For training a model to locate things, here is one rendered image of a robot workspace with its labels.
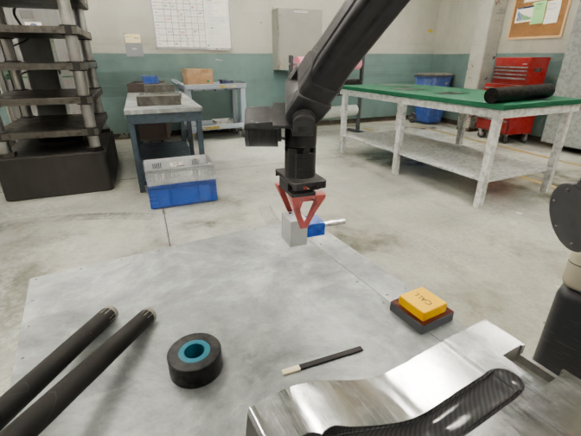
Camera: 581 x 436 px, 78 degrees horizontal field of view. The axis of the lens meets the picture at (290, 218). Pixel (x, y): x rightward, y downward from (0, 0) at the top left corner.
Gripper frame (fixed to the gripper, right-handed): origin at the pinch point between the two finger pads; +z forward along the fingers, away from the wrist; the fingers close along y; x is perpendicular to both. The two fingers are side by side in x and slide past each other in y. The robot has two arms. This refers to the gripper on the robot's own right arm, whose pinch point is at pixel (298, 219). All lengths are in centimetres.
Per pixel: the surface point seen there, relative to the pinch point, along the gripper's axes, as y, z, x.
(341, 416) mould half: 39.6, 2.4, -11.7
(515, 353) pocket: 36.5, 6.9, 16.7
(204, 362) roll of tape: 18.9, 11.6, -22.2
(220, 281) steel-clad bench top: -6.3, 15.1, -15.2
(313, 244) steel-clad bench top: -14.6, 14.8, 10.3
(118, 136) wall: -594, 90, -73
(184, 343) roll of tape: 13.9, 11.7, -24.5
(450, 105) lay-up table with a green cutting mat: -206, 9, 233
